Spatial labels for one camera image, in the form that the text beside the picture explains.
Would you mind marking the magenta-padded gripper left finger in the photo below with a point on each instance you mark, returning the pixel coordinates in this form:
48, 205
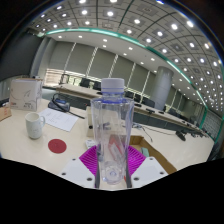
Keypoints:
88, 163

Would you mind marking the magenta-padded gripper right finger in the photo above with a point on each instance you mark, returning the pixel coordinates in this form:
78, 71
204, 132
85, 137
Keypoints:
136, 161

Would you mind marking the clear plastic water bottle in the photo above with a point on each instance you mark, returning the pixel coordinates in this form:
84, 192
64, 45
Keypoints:
111, 126

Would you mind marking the grey-green whiteboard eraser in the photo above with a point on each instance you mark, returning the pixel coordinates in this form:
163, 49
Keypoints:
145, 152

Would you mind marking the small white packet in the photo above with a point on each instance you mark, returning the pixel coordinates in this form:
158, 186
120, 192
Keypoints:
90, 144

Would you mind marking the open brown cardboard box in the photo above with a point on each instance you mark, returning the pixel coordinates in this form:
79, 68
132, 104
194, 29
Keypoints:
160, 160

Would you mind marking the flat round red coaster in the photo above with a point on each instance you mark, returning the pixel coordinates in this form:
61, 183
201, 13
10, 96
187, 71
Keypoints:
57, 146

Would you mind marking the small open white box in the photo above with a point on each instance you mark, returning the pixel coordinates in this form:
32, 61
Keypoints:
89, 121

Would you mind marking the long curved conference desk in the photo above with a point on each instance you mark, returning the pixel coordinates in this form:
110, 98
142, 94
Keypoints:
160, 116

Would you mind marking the black desktop microphone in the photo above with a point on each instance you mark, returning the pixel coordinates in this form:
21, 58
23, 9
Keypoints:
181, 135

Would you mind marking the desk microphones group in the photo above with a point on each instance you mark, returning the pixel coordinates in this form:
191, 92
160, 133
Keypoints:
149, 110

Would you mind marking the printed white paper sheet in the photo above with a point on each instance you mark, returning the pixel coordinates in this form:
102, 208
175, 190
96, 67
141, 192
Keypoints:
58, 119

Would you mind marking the black office chairs group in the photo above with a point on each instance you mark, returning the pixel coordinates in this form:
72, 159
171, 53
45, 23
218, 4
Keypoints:
150, 102

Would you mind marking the black desk phone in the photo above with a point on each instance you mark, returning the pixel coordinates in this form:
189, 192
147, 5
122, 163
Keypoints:
59, 104

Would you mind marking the white ceramic mug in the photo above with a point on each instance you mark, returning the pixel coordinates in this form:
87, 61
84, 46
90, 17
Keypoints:
33, 126

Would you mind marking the white paper ream carton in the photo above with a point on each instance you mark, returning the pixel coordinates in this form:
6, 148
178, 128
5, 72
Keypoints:
25, 95

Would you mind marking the flat brown cardboard piece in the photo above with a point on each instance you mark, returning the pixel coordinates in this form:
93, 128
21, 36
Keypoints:
4, 114

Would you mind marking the ceiling lights group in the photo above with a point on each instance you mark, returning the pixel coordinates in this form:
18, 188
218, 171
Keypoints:
110, 13

